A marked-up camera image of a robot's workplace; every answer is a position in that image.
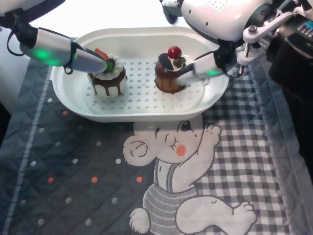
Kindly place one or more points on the brown cake with red cherry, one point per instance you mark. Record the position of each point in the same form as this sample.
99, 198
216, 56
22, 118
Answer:
166, 78

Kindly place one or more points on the white cake with chocolate drip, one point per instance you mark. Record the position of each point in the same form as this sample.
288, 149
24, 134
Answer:
110, 83

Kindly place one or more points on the grey quilt with printed bear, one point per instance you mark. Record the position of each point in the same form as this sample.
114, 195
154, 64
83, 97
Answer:
73, 171

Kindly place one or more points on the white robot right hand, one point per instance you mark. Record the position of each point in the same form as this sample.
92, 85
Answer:
203, 69

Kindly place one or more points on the white perforated plastic tray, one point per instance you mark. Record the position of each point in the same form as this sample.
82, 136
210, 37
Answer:
141, 107

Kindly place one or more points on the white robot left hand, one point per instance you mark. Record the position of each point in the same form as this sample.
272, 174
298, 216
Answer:
53, 46

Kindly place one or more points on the black camera module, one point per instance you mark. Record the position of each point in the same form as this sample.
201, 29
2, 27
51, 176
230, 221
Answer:
291, 49

